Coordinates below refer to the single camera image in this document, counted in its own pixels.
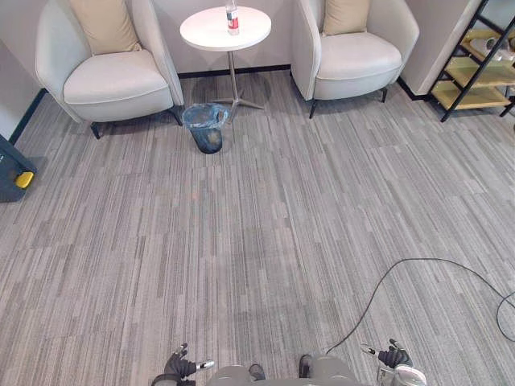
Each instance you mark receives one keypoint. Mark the robot silver body and legs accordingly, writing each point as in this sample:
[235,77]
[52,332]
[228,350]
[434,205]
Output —
[281,372]

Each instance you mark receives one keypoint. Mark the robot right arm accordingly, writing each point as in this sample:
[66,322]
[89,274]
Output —
[402,376]

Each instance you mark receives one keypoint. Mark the robot dark foot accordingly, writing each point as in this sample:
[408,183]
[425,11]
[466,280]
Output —
[256,372]
[305,365]

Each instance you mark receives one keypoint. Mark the black frame wooden shelf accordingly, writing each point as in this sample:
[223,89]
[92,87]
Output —
[475,76]

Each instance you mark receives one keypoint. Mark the small bin with blue bag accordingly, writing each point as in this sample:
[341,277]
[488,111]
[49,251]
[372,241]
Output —
[206,126]

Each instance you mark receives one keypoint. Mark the beige cushion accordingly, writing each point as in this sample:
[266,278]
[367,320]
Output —
[105,24]
[346,16]

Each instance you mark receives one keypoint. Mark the cream armchair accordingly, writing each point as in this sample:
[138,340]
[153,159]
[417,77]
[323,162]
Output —
[104,68]
[354,56]

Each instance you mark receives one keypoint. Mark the round white tea table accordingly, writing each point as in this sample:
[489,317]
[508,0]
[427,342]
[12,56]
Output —
[225,28]

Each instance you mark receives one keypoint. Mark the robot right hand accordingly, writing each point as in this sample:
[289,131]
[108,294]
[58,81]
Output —
[393,356]

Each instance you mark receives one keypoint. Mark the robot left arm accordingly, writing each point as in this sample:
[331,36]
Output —
[163,380]

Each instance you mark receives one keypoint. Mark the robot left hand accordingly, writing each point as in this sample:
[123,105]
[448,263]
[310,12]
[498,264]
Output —
[180,364]

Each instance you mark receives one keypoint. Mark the clear plastic bottle red label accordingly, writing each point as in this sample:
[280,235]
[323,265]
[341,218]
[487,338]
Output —
[232,18]

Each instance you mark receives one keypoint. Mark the items on shelf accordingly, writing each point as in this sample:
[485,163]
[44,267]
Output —
[489,42]

